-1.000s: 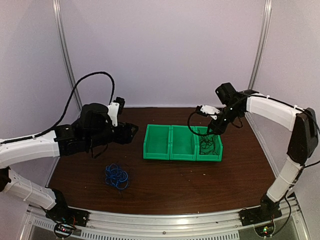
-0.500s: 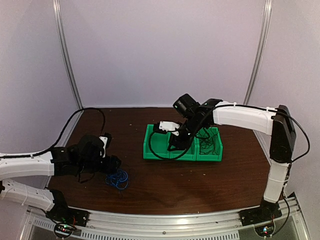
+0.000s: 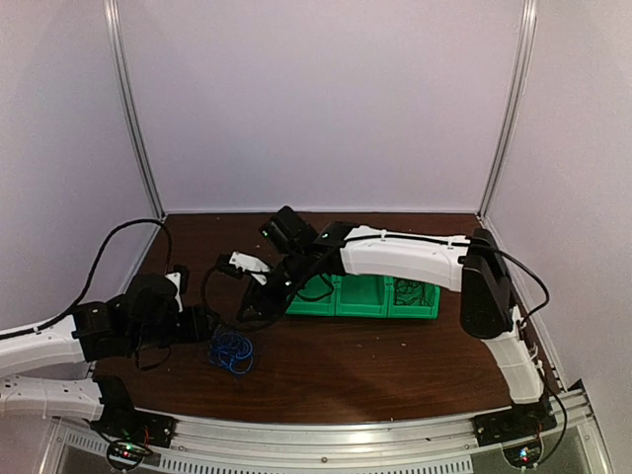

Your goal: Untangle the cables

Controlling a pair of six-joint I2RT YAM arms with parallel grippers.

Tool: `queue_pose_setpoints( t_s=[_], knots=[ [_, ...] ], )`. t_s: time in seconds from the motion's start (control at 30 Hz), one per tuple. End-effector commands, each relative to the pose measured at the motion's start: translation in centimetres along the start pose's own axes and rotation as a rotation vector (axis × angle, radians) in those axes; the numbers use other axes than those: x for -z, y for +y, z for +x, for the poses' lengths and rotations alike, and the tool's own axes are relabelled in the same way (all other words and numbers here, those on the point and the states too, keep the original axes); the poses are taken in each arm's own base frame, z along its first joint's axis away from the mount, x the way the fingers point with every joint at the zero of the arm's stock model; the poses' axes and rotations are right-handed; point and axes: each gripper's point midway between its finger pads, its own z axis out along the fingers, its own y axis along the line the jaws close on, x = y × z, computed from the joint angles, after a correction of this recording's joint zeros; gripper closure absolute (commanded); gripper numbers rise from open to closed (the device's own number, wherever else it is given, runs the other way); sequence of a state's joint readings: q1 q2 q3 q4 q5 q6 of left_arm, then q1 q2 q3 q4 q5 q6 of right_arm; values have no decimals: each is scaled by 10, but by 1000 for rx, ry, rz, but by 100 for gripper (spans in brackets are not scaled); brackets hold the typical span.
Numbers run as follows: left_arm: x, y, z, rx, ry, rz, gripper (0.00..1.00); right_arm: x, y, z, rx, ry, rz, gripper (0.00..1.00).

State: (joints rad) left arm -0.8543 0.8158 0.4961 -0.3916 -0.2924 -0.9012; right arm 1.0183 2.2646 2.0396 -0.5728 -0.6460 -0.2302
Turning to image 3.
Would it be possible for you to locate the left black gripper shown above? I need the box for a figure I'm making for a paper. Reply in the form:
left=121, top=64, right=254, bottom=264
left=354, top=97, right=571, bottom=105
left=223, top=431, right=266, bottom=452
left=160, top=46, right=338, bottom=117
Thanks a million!
left=128, top=302, right=220, bottom=353

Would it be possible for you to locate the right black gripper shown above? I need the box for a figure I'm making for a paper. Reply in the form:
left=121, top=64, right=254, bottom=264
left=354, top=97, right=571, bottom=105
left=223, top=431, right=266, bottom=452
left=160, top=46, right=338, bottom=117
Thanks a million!
left=238, top=247, right=313, bottom=320

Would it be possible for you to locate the blue cable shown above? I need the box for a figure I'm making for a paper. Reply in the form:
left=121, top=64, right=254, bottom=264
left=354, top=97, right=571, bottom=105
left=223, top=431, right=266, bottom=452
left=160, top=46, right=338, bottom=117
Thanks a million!
left=205, top=329, right=256, bottom=377

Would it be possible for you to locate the green bin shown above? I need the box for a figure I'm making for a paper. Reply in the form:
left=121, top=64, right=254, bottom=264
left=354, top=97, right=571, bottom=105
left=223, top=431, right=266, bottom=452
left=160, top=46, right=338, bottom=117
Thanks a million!
left=286, top=275, right=340, bottom=317
left=335, top=275, right=392, bottom=319
left=385, top=276, right=440, bottom=320

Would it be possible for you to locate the black thin cable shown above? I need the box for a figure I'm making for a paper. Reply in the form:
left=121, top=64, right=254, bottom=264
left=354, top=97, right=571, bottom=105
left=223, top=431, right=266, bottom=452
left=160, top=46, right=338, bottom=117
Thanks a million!
left=392, top=276, right=435, bottom=307

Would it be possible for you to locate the brown thin cable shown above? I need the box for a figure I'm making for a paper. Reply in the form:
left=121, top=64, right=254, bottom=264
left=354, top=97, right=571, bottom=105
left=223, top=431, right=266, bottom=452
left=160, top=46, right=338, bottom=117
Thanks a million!
left=392, top=276, right=438, bottom=307

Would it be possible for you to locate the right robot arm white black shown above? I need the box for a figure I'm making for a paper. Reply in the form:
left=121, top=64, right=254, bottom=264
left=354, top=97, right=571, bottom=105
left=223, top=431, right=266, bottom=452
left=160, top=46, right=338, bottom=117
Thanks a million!
left=228, top=206, right=550, bottom=436

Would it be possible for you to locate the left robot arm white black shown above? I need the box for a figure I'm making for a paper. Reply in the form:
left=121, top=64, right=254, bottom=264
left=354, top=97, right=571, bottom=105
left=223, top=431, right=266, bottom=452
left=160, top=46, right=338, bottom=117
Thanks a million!
left=1, top=273, right=214, bottom=438

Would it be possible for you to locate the right arm braided black cable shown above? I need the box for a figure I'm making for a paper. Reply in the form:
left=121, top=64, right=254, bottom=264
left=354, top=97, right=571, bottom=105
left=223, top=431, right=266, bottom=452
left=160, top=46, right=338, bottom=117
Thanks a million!
left=201, top=266, right=342, bottom=335

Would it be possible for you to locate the arm braided black cable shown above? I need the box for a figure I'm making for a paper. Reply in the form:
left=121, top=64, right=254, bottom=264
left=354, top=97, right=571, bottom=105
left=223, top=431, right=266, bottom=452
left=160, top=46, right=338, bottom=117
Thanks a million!
left=0, top=218, right=174, bottom=342
left=201, top=266, right=342, bottom=335

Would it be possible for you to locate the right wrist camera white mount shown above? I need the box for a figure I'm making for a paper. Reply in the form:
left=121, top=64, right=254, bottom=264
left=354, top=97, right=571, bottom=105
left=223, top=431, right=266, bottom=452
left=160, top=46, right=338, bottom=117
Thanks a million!
left=215, top=251, right=272, bottom=285

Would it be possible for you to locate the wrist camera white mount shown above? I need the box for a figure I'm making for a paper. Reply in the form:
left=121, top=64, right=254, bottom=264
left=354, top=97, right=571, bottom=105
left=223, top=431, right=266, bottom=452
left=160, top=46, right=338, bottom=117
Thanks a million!
left=215, top=251, right=272, bottom=285
left=165, top=265, right=191, bottom=313

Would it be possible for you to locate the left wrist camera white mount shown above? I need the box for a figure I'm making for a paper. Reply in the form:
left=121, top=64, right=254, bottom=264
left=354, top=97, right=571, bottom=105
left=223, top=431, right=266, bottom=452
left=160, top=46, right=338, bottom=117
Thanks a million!
left=165, top=265, right=191, bottom=313

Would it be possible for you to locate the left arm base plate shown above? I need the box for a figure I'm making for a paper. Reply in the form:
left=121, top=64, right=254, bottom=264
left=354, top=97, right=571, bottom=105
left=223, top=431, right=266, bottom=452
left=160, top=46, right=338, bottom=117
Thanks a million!
left=90, top=408, right=176, bottom=448

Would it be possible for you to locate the left arm braided black cable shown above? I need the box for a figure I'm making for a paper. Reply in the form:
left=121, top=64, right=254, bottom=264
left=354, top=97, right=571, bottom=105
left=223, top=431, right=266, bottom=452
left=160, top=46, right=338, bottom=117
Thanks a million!
left=0, top=218, right=174, bottom=342

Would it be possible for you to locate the front aluminium rail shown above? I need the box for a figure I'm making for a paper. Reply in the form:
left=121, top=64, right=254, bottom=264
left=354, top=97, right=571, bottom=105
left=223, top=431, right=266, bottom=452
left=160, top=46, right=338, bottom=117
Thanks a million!
left=36, top=389, right=614, bottom=473

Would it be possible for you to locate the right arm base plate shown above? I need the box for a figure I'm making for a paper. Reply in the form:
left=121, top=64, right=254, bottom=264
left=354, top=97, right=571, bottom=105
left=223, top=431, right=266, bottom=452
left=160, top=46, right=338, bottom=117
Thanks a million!
left=473, top=405, right=557, bottom=446

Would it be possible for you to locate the left aluminium frame post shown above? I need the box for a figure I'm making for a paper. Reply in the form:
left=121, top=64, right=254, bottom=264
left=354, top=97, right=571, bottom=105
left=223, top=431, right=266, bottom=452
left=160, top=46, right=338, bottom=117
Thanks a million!
left=103, top=0, right=166, bottom=218

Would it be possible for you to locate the aluminium frame post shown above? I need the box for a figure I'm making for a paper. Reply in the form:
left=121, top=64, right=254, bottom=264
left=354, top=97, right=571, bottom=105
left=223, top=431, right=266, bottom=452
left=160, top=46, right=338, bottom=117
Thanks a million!
left=477, top=0, right=538, bottom=221
left=103, top=0, right=166, bottom=218

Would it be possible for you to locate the right aluminium frame post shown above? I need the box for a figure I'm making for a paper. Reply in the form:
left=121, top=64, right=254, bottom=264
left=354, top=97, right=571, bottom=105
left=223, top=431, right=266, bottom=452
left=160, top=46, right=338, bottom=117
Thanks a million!
left=477, top=0, right=538, bottom=221

